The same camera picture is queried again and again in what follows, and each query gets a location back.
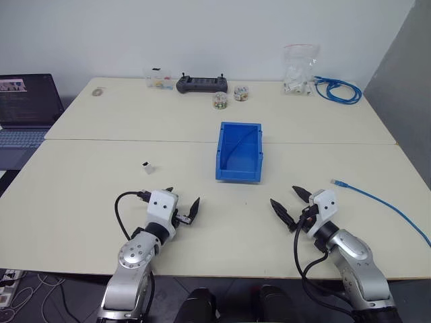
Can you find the clear plastic parts box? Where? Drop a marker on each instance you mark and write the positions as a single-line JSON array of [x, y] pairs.
[[158, 80]]

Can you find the white power strip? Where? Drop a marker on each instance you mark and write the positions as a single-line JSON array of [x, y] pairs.
[[8, 286]]

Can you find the black handheld controller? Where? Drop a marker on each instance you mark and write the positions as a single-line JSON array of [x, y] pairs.
[[202, 84]]

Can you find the dark rounded shape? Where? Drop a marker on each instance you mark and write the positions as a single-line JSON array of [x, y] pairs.
[[279, 304], [197, 306]]

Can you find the clear zip bag with parts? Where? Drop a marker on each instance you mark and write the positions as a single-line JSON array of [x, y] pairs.
[[298, 72]]

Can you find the small white connector piece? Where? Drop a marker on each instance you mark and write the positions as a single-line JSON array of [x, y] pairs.
[[147, 167]]

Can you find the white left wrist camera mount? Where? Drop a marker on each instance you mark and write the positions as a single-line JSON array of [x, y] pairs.
[[161, 207]]

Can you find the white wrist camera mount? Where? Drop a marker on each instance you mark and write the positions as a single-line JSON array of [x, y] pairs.
[[325, 207], [161, 207]]

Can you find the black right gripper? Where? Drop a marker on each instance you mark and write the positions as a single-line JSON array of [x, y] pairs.
[[307, 217]]

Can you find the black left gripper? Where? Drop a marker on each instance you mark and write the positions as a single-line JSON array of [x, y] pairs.
[[177, 220]]

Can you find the clear tape roll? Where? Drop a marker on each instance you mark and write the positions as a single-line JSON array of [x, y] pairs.
[[97, 92]]

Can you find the blue plastic storage bin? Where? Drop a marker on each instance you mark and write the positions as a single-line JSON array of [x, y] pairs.
[[239, 151]]

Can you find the grey laptop computer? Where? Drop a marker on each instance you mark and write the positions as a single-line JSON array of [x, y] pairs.
[[23, 111]]

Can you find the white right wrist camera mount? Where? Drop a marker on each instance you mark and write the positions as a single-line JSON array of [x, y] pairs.
[[325, 207]]

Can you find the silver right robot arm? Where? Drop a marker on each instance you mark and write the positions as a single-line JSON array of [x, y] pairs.
[[357, 266]]

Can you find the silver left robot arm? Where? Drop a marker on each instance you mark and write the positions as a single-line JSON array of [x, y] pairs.
[[134, 255]]

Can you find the clear jar of beads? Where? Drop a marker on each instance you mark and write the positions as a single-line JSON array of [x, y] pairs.
[[240, 93], [220, 101]]

